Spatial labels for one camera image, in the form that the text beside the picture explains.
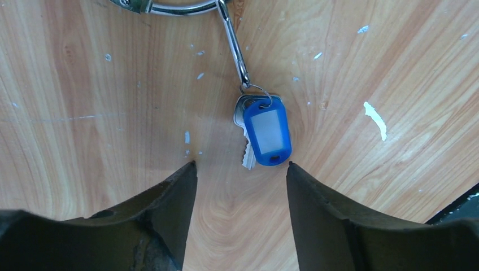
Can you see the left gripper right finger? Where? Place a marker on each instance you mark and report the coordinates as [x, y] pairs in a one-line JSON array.
[[326, 224]]

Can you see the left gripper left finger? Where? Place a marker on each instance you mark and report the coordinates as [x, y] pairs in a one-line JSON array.
[[156, 220]]

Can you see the blue tagged key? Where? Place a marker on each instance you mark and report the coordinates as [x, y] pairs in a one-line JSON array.
[[263, 119]]

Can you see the silver keyring with keys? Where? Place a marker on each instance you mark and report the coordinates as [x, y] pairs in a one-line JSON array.
[[204, 17]]

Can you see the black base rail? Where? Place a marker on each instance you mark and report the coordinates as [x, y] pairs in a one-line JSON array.
[[465, 206]]

